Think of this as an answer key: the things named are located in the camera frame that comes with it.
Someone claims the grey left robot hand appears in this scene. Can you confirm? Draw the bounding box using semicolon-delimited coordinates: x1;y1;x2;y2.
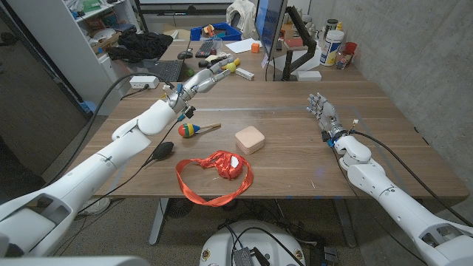
165;56;237;115

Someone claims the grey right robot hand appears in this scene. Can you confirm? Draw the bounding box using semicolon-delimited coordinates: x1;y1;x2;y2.
305;92;349;143

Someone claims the white flat box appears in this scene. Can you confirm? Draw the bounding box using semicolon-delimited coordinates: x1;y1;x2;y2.
296;69;323;82

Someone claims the small white oblong box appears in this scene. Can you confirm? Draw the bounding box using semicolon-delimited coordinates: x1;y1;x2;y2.
235;66;256;81

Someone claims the pink square jewelry box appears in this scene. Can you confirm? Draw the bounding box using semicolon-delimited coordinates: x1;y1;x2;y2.
234;125;266;156

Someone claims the orange satin ribbon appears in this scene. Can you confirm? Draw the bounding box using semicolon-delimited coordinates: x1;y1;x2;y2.
175;149;255;208

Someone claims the cardboard box on shelf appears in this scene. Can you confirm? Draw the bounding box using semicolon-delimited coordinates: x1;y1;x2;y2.
91;31;123;55

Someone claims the black laptop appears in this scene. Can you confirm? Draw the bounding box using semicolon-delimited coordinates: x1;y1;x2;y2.
142;58;185;83

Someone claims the black keyboard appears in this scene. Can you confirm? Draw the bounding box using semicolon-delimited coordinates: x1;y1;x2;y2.
194;39;215;58

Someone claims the colourful striped toy maraca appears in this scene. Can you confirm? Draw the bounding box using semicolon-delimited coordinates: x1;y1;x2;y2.
177;122;222;139

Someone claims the clear glass jar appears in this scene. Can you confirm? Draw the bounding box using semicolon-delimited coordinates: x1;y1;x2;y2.
335;50;352;70

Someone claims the white paper sheet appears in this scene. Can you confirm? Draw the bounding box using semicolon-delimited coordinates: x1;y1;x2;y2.
225;38;263;55

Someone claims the blue plastic bin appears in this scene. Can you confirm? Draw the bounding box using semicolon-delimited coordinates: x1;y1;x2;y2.
190;21;243;41

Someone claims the black crumpled cloth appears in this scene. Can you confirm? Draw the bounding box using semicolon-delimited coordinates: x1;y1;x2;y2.
106;31;174;64

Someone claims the white wipes canister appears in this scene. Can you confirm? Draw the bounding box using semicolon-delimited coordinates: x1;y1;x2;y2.
319;29;345;67

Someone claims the orange object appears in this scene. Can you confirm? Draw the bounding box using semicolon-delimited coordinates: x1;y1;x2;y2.
265;55;276;82

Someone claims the red cup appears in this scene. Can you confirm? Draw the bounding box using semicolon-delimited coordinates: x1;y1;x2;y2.
343;41;358;60

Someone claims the red book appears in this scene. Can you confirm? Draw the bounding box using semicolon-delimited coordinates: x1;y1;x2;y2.
284;36;304;49

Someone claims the white jacket on chair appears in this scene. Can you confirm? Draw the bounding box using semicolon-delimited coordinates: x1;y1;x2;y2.
225;0;258;40

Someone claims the bottle with dark lid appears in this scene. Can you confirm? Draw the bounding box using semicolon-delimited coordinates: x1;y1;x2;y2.
324;18;339;38

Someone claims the black computer monitor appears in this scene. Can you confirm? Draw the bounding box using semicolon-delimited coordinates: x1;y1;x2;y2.
254;0;288;62

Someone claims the grey metal desk leg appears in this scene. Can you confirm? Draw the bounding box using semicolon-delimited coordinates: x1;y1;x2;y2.
332;199;358;248
148;198;170;246

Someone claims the black floor fan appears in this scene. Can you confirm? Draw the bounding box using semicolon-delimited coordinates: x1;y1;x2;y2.
166;198;195;219

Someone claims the white shelf unit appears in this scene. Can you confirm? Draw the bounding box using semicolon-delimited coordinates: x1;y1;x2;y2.
7;0;141;116

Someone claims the white sneaker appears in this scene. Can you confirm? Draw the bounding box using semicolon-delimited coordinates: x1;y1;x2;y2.
78;197;112;216

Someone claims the white robot torso base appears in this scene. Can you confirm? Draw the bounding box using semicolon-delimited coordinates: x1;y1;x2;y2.
199;220;307;266

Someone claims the person dark trouser leg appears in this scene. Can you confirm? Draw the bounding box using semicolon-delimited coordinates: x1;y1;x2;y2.
0;138;47;202

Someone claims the black power strip cord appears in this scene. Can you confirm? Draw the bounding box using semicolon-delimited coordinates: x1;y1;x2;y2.
120;83;151;100

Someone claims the whiteboard with black frame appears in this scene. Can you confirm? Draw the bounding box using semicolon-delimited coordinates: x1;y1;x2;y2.
133;0;258;18

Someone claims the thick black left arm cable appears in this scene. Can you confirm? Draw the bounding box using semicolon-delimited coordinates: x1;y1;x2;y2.
44;72;177;185

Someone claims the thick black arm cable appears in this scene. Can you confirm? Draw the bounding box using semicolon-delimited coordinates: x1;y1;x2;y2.
44;72;177;185
350;129;473;225

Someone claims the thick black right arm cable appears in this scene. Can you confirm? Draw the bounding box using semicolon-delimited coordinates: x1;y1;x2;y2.
350;129;473;225

